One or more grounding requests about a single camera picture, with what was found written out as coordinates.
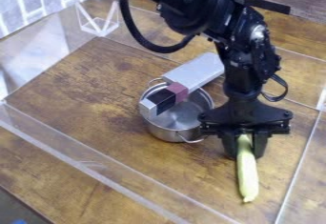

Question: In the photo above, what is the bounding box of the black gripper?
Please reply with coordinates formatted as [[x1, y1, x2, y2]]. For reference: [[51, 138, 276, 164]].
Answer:
[[198, 98, 292, 159]]

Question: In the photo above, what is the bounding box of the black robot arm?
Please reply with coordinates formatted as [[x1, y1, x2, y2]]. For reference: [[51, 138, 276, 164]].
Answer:
[[120, 0, 292, 158]]

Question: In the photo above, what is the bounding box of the silver metal pot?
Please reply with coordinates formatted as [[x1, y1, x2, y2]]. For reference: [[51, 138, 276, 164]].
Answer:
[[138, 82, 213, 143]]

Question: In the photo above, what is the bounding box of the black strip on table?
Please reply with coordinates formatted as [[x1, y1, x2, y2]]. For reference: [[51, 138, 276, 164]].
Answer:
[[241, 0, 289, 14]]

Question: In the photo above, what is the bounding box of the clear acrylic enclosure wall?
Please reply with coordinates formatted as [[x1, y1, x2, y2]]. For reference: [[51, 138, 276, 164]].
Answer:
[[0, 12, 326, 224]]

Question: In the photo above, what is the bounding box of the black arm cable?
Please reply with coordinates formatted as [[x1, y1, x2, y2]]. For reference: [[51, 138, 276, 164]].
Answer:
[[118, 0, 289, 103]]

